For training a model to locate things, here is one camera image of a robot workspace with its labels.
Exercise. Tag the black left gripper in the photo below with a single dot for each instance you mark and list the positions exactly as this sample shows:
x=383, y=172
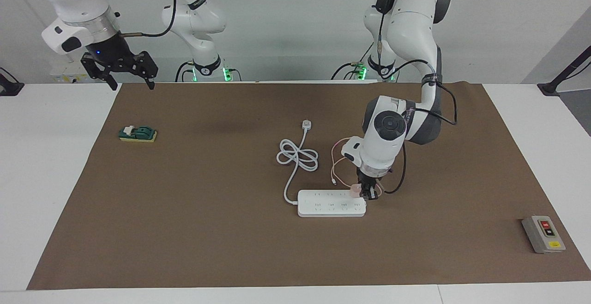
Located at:
x=371, y=181

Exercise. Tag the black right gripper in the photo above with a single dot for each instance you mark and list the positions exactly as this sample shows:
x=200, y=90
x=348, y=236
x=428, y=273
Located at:
x=111, y=54

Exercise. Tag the pink charger adapter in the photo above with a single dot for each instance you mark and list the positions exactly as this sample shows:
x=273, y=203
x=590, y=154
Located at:
x=355, y=191

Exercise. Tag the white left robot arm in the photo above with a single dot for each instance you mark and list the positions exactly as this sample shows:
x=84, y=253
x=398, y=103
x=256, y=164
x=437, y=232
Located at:
x=392, y=147

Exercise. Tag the white power strip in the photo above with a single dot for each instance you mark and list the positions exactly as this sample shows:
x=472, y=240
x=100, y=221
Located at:
x=328, y=204

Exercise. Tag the black clamp stand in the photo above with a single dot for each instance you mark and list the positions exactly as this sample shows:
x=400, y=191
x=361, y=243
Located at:
x=551, y=88
x=9, y=87

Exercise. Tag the brown table mat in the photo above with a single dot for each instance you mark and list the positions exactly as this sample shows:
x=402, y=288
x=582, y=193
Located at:
x=184, y=248

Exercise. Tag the white wall box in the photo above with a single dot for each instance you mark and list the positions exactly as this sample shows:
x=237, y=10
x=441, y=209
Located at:
x=62, y=76

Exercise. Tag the green knife switch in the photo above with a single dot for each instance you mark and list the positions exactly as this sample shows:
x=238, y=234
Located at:
x=137, y=134

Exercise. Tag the grey on-off switch box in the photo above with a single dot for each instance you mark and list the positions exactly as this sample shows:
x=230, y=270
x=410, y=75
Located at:
x=544, y=234

